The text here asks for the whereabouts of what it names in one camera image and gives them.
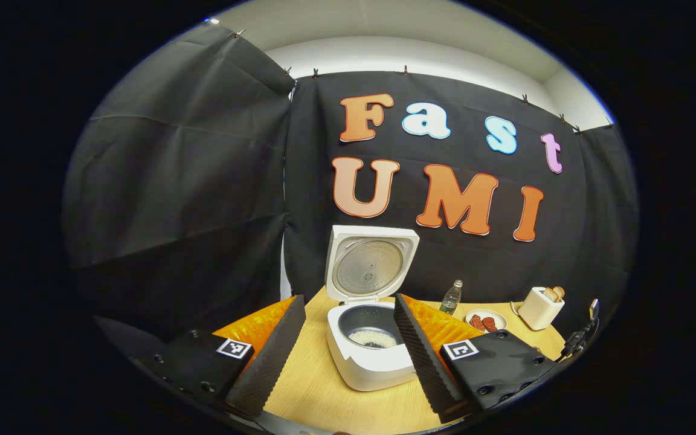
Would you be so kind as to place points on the clear plastic water bottle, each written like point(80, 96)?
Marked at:
point(451, 299)

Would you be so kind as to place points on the white toaster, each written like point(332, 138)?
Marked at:
point(538, 314)

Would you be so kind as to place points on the red meat piece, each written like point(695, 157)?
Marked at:
point(477, 322)
point(490, 324)

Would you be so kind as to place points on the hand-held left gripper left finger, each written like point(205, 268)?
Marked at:
point(272, 362)

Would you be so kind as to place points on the white rice cooker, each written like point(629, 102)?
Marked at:
point(372, 374)

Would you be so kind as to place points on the white round plate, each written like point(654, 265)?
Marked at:
point(499, 315)

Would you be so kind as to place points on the toast bread slice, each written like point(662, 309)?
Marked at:
point(559, 292)
point(550, 295)

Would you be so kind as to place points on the white rice heap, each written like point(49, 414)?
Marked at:
point(372, 339)

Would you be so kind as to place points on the black backdrop cloth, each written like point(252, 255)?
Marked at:
point(203, 181)

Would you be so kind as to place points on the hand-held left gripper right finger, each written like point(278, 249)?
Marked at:
point(423, 356)

